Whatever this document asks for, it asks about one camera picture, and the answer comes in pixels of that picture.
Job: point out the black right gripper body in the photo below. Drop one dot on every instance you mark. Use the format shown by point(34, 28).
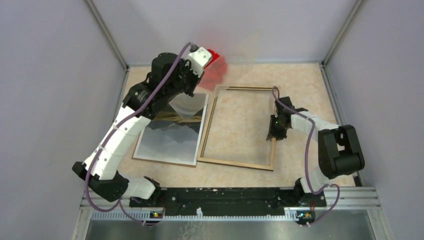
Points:
point(276, 130)

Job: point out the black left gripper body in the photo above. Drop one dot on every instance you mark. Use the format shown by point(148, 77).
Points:
point(187, 81)

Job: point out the landscape photo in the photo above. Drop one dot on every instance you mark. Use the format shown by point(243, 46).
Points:
point(173, 137)

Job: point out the wooden picture frame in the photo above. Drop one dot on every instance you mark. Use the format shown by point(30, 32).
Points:
point(236, 127)

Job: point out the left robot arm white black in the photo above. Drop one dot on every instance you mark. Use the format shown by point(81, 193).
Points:
point(170, 76)

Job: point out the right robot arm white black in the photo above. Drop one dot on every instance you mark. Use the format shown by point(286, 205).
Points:
point(339, 149)

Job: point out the red crumpled cloth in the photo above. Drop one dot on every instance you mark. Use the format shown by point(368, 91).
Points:
point(214, 72)

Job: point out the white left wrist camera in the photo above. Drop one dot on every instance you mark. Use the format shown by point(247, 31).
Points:
point(199, 59)

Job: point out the aluminium front rail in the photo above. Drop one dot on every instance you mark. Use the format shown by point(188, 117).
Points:
point(348, 199)

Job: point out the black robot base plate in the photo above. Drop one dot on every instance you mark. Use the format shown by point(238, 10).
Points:
point(228, 201)

